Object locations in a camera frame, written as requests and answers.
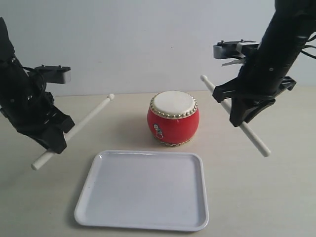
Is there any small red drum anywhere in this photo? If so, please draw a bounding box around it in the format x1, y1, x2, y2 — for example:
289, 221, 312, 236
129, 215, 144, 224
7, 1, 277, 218
147, 90, 199, 146

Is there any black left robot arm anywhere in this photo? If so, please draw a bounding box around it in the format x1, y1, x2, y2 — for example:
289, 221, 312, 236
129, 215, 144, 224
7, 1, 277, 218
0, 18, 75, 154

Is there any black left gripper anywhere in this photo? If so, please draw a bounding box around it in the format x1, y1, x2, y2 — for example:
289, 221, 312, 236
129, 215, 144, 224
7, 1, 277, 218
0, 66, 75, 154

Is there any white drumstick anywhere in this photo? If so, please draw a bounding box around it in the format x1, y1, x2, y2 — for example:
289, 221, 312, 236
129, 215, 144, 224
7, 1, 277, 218
200, 75, 271, 157
31, 94, 115, 170

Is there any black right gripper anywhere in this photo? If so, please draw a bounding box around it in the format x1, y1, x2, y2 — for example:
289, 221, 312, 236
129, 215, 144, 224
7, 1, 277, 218
213, 56, 296, 127

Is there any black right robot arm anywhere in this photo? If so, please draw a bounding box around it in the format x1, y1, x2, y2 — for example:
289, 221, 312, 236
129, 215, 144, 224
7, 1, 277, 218
212, 0, 316, 127

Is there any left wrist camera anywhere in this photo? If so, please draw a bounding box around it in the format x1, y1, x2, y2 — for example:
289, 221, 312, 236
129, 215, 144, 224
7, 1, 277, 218
35, 65, 71, 84

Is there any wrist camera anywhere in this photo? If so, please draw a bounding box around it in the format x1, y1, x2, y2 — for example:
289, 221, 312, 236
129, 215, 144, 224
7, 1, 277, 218
35, 65, 71, 84
213, 39, 259, 67

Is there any white plastic tray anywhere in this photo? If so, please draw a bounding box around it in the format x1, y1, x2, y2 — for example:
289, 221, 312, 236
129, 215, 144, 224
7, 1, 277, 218
74, 150, 209, 232

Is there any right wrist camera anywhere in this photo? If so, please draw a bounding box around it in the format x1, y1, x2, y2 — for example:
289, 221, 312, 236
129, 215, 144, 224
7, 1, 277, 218
213, 39, 259, 67

